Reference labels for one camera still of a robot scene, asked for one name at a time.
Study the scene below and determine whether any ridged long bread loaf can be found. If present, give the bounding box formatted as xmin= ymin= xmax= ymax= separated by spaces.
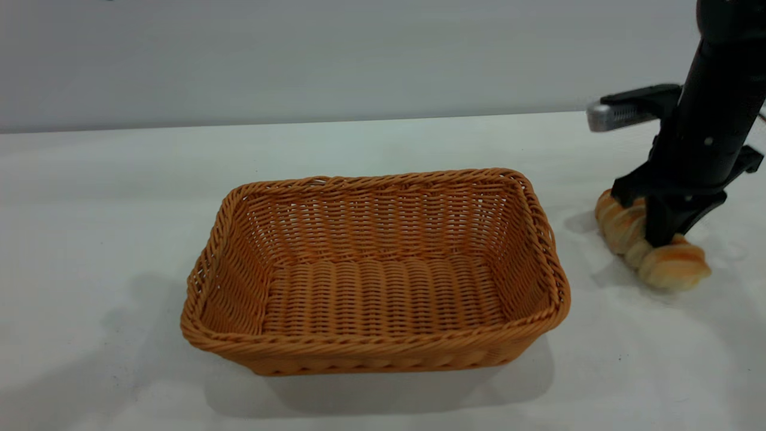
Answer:
xmin=594 ymin=189 xmax=713 ymax=293

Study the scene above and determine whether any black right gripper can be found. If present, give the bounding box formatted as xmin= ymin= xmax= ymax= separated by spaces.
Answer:
xmin=610 ymin=37 xmax=765 ymax=248

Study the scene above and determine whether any orange woven wicker basket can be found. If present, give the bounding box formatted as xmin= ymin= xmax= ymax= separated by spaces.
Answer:
xmin=180 ymin=168 xmax=572 ymax=377

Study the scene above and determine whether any silver wrist camera on black mount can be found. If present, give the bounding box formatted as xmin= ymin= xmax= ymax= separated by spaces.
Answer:
xmin=586 ymin=83 xmax=683 ymax=133

